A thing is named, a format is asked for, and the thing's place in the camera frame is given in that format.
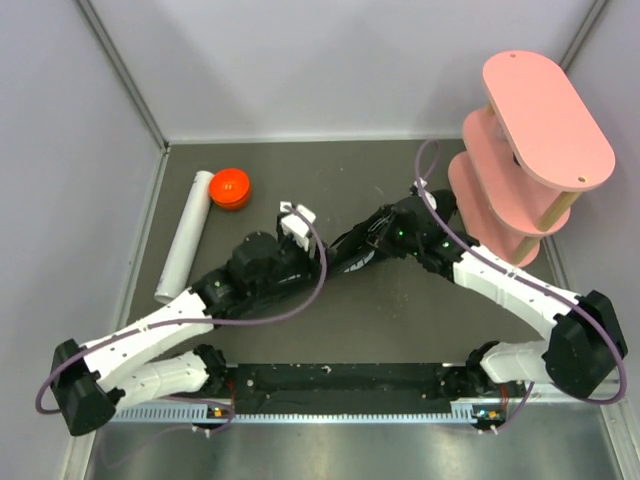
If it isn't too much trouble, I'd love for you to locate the black racket bag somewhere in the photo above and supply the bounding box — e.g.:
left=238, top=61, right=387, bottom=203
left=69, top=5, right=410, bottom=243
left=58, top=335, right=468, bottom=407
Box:
left=228, top=204, right=393, bottom=319

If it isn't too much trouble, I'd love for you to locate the white shuttlecock tube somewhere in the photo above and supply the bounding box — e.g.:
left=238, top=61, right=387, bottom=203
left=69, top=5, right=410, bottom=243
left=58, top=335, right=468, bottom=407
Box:
left=153, top=170, right=214, bottom=304

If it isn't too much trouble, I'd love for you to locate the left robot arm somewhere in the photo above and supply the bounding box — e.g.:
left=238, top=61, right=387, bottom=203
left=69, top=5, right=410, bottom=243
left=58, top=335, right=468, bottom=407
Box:
left=48, top=232, right=334, bottom=437

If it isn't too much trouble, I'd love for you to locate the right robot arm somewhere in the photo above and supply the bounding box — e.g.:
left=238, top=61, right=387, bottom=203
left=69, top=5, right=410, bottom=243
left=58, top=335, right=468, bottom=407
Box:
left=376, top=190, right=628, bottom=400

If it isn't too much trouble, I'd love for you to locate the orange bowl stack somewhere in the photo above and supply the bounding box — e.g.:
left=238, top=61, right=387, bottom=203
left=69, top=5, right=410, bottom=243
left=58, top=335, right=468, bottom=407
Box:
left=208, top=168, right=251, bottom=211

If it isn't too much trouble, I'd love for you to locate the pink tiered shelf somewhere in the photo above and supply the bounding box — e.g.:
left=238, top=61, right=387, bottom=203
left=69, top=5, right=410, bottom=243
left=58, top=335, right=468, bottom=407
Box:
left=448, top=50, right=616, bottom=267

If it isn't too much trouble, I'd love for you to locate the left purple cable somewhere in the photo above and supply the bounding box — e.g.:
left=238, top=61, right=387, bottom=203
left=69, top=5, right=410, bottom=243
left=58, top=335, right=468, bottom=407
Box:
left=34, top=207, right=329, bottom=434

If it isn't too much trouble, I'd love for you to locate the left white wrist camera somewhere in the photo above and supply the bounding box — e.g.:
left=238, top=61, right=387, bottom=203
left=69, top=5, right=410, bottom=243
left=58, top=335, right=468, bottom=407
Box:
left=278, top=201, right=316, bottom=252

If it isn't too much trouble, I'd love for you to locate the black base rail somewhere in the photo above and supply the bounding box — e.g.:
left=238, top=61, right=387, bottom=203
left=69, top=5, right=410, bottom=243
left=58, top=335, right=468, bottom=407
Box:
left=227, top=363, right=525, bottom=415

